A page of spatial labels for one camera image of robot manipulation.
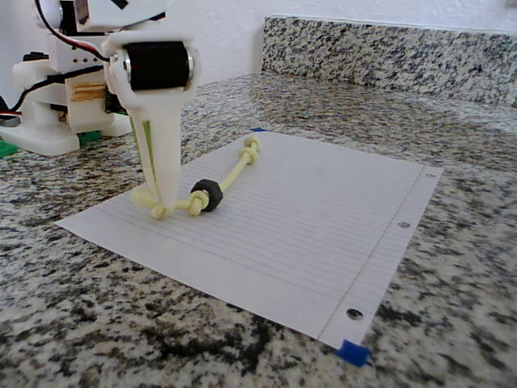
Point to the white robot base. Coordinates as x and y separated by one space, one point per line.
44 141

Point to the lined paper sheet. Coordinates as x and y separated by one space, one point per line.
282 242

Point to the blue tape piece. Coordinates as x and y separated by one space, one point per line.
353 352
257 130

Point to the wooden block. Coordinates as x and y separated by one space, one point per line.
87 92

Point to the granite backsplash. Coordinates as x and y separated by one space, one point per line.
383 52

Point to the green clamp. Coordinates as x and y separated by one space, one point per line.
7 150
89 137

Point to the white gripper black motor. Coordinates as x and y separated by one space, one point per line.
157 69

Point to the small black camera board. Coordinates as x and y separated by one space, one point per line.
115 106

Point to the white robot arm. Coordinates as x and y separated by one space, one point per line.
121 12

